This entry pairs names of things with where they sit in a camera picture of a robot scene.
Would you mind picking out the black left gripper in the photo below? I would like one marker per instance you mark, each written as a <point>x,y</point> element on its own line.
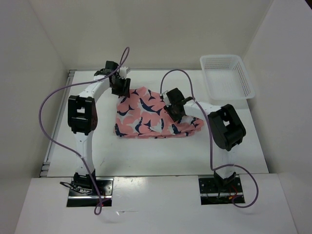
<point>125,91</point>

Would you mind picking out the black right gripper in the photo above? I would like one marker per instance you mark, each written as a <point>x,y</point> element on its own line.
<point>174,118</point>

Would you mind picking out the pink shark print shorts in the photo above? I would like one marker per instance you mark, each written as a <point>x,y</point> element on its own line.
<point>142,115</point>

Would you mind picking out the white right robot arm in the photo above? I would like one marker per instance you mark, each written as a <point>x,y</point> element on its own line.
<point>226,129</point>

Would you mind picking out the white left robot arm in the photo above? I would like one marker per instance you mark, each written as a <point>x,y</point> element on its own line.
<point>83,119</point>

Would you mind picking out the white perforated plastic basket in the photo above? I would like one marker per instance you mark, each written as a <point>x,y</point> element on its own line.
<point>226,77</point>

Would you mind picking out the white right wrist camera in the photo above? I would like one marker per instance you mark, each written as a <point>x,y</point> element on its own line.
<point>165,98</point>

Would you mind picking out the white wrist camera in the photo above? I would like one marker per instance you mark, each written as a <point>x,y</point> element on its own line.
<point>165,98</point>
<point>123,72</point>

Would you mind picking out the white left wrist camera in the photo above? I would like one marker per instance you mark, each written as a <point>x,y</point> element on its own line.
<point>123,72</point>

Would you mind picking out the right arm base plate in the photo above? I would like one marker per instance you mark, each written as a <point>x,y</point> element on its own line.
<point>210,194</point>

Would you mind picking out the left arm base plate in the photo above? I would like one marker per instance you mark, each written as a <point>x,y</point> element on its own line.
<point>84,197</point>

